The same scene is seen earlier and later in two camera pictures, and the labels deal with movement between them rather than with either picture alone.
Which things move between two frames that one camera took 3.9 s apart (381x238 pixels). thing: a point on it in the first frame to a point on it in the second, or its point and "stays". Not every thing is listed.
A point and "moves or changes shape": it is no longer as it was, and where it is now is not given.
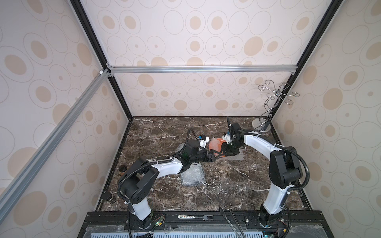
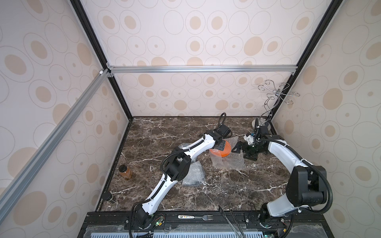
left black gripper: (209, 159) to (222, 145)
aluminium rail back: (274, 69) stays
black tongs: (230, 224) stays
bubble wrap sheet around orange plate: (215, 147) moves or changes shape
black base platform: (206, 224) stays
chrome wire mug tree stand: (261, 125) stays
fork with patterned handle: (205, 217) stays
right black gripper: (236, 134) to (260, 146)
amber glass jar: (122, 169) stays
